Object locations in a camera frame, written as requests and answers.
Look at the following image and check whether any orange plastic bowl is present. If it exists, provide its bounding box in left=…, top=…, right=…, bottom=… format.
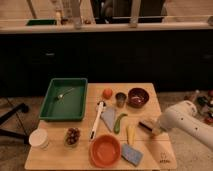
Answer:
left=89, top=135, right=121, bottom=168

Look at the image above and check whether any green plastic tray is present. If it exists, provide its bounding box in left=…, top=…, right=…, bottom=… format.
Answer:
left=39, top=78, right=87, bottom=121

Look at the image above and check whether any dark red bowl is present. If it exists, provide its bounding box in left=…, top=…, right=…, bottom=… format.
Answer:
left=127, top=88, right=149, bottom=108

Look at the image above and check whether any blue sponge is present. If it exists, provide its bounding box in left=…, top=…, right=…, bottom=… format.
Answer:
left=121, top=144, right=143, bottom=166

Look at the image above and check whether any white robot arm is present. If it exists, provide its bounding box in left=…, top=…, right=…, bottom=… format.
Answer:
left=152, top=100, right=213, bottom=151

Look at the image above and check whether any white paper cup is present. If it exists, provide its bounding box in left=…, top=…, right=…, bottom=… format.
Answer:
left=29, top=129, right=49, bottom=149

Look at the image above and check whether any black whiteboard eraser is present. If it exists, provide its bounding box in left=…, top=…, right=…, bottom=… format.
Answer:
left=138, top=121, right=153, bottom=132

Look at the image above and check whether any black chair base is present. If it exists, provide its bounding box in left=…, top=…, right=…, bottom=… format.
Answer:
left=0, top=103, right=29, bottom=144

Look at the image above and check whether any metal spoon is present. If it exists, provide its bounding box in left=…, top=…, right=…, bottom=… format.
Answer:
left=55, top=88, right=75, bottom=100

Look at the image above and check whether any small metal cup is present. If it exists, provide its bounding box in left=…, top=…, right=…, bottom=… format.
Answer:
left=115, top=92, right=127, bottom=108

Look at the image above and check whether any green bin on counter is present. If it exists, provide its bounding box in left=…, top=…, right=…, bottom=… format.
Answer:
left=26, top=19, right=57, bottom=26

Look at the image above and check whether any grey blue cloth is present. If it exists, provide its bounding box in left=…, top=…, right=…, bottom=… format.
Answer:
left=101, top=107, right=116, bottom=132

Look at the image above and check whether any orange tomato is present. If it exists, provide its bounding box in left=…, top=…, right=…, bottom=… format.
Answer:
left=102, top=88, right=113, bottom=99

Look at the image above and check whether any green chili pepper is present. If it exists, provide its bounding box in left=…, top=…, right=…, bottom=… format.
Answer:
left=113, top=113, right=128, bottom=134

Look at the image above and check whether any yellow banana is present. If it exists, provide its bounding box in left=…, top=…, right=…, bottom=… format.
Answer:
left=126, top=125, right=135, bottom=146

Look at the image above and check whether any bunch of red grapes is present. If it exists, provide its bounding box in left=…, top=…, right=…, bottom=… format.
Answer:
left=65, top=128, right=80, bottom=147

